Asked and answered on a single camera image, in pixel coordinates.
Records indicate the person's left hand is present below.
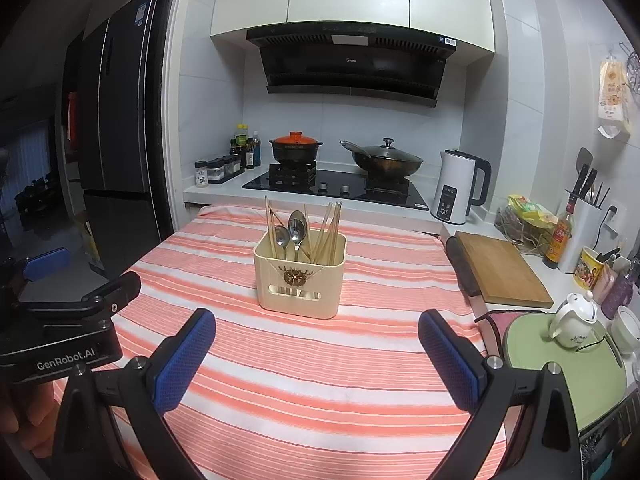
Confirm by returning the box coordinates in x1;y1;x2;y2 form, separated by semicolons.
0;382;57;461

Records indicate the pink white striped tablecloth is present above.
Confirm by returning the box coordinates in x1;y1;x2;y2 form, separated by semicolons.
52;203;506;480

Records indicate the black handled knife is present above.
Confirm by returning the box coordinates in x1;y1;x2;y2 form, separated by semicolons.
577;168;598;201

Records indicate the wooden cutting board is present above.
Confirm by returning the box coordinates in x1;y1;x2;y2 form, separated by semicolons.
454;230;555;309

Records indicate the white cup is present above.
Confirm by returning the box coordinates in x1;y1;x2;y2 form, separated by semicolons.
611;305;640;356

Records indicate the grey spatula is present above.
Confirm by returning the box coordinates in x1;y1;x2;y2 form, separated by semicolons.
572;147;594;196

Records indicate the purple bottle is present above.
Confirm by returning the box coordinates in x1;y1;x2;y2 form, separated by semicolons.
601;265;636;321

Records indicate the brown sauce bottle red label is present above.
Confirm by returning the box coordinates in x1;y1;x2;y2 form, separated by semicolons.
544;197;576;268

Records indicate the black wok with lid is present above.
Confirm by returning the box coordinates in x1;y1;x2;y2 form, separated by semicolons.
340;137;425;179

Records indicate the cream plastic utensil holder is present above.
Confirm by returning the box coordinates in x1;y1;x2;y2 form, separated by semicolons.
253;232;347;320

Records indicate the black range hood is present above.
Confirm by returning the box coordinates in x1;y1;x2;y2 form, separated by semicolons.
246;22;459;108

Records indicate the black gas stove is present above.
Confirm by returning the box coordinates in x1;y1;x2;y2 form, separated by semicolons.
241;162;430;211

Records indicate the black clay pot orange lid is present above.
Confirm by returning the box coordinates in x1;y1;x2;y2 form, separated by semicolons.
269;131;323;166

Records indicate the black rack of spice jars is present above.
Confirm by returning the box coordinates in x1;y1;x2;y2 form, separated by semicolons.
206;154;244;183

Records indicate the dark shelf unit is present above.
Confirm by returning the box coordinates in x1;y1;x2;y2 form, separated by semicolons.
57;35;83;166

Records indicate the cardboard box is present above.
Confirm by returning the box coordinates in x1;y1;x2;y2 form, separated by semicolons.
75;212;106;276

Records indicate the white wall socket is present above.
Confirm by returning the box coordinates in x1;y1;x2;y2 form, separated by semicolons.
602;200;623;233

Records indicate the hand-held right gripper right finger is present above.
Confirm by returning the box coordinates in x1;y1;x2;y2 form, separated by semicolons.
417;309;581;480

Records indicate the green mat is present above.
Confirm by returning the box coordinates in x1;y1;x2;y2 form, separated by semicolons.
501;311;628;433

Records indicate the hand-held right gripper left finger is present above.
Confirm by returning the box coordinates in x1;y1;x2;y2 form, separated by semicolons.
50;307;217;480

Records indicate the metal spoon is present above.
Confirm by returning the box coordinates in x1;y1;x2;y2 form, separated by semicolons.
287;210;307;263
272;225;292;261

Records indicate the hanging plastic bag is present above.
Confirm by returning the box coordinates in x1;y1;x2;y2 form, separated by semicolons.
598;59;635;138

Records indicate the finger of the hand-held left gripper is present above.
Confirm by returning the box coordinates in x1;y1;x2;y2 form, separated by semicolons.
19;270;142;318
22;247;72;283

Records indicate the white electric kettle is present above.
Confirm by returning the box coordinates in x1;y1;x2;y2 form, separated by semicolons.
431;149;493;225

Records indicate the hanging wire rack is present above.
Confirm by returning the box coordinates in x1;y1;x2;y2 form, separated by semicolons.
619;42;640;96

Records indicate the white knife holder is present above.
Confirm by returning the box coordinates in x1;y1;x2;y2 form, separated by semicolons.
557;187;608;273

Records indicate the yellow printed mug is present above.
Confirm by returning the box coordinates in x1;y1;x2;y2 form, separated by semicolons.
574;246;603;291

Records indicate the dark grey refrigerator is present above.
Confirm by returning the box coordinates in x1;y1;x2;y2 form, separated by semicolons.
77;0;168;281

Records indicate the white teapot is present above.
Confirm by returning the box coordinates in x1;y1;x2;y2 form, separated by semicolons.
548;291;599;349

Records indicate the yellow capped oil bottle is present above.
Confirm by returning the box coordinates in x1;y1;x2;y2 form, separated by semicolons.
235;122;250;168

